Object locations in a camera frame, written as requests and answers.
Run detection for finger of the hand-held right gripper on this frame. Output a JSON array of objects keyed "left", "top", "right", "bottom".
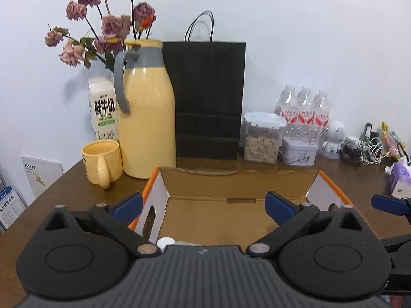
[{"left": 371, "top": 194, "right": 411, "bottom": 225}]

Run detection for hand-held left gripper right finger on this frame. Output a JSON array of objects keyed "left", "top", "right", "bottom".
[{"left": 246, "top": 191, "right": 365, "bottom": 259}]

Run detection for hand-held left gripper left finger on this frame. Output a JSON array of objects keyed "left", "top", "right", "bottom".
[{"left": 45, "top": 192, "right": 161, "bottom": 258}]

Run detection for orange cardboard box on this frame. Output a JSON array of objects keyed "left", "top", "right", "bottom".
[{"left": 128, "top": 166, "right": 381, "bottom": 247}]

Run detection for purple tissue pack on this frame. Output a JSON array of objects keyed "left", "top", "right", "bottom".
[{"left": 385, "top": 162, "right": 411, "bottom": 198}]

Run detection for white round lid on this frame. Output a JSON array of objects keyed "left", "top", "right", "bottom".
[{"left": 156, "top": 237, "right": 175, "bottom": 252}]

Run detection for yellow mug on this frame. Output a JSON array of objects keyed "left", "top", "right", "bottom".
[{"left": 81, "top": 140, "right": 123, "bottom": 189}]

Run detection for printed grey tin box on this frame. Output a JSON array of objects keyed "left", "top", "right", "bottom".
[{"left": 279, "top": 136, "right": 319, "bottom": 166}]

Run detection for clear container of seeds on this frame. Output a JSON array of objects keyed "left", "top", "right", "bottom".
[{"left": 242, "top": 112, "right": 287, "bottom": 164}]

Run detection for yellow and pink snack packets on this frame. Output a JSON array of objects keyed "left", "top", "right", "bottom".
[{"left": 380, "top": 122, "right": 411, "bottom": 164}]

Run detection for black charger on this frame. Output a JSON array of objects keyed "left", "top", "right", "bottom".
[{"left": 364, "top": 122, "right": 381, "bottom": 139}]

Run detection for white robot-shaped speaker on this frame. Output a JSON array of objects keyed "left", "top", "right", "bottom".
[{"left": 322, "top": 120, "right": 347, "bottom": 159}]

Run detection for yellow thermos jug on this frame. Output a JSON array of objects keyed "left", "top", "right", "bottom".
[{"left": 113, "top": 38, "right": 177, "bottom": 179}]

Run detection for white booklet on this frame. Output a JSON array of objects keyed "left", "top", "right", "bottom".
[{"left": 21, "top": 156, "right": 64, "bottom": 206}]

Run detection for white milk carton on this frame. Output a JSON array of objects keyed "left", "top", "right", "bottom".
[{"left": 88, "top": 75, "right": 120, "bottom": 143}]

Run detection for clear water bottle red label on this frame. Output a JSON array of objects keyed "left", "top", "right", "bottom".
[
  {"left": 296, "top": 86, "right": 314, "bottom": 140},
  {"left": 312, "top": 90, "right": 331, "bottom": 143},
  {"left": 274, "top": 84, "right": 298, "bottom": 138}
]

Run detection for black paper bag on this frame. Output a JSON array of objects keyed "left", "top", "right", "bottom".
[{"left": 162, "top": 11, "right": 247, "bottom": 161}]

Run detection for dried pink rose bouquet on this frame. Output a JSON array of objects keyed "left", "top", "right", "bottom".
[{"left": 44, "top": 0, "right": 157, "bottom": 71}]

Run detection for tangle of charger cables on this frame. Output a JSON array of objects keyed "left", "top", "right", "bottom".
[{"left": 340, "top": 135, "right": 397, "bottom": 167}]

